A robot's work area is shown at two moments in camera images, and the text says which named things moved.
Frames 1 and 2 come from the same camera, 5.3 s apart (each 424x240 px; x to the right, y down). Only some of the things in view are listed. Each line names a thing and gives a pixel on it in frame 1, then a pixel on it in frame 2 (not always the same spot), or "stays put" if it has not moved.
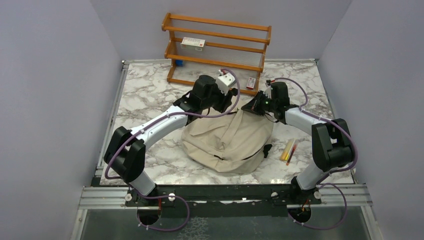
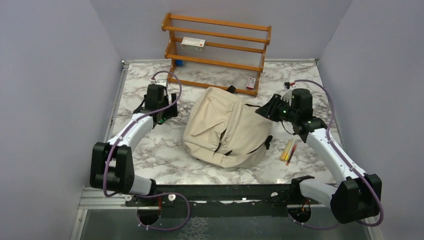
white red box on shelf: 193,43 stays put
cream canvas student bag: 232,143 stays put
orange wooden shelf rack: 234,53 stays put
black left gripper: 225,100 to 172,112
